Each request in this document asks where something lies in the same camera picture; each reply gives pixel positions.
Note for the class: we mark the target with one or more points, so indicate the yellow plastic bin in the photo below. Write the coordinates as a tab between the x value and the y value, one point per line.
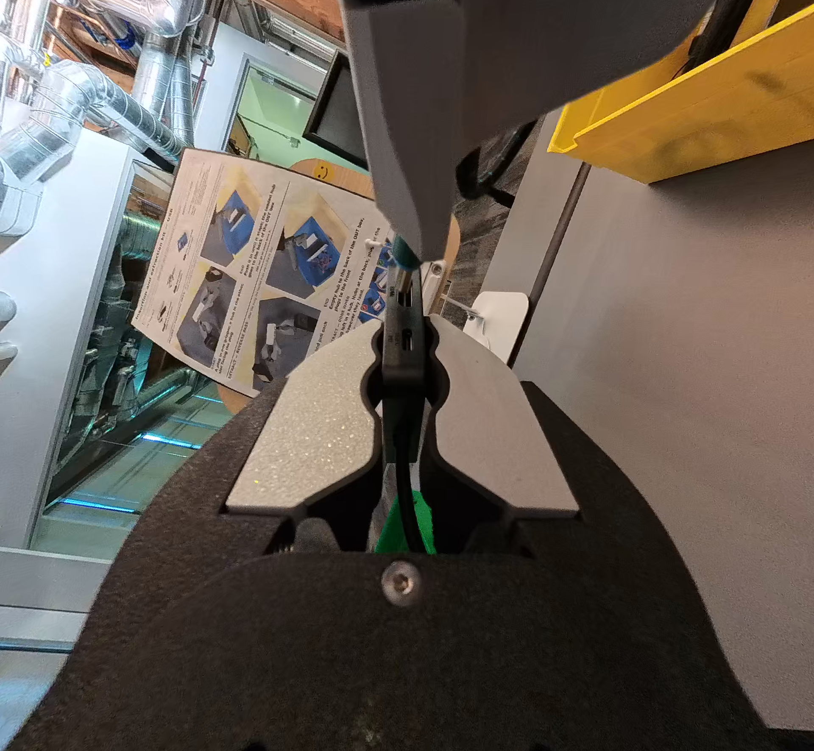
712	90

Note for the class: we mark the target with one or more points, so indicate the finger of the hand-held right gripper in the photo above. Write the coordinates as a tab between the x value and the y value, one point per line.
407	115
572	26

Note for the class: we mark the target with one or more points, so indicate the instruction sheet on stand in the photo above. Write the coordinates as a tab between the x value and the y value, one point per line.
452	243

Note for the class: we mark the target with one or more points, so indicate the yellow smiley sticker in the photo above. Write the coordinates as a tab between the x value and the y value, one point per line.
328	171

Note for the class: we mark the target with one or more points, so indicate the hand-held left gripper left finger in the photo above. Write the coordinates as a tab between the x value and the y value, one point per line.
299	446

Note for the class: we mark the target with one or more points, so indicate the green plastic bin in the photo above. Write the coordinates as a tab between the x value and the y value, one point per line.
405	529

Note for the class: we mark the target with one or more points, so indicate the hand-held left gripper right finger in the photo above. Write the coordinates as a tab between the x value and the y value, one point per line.
503	446

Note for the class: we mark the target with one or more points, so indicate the black square adapter hub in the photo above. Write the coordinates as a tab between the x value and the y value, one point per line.
405	344

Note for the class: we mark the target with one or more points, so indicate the printed instruction sheet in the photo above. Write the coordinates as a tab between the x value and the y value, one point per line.
255	268

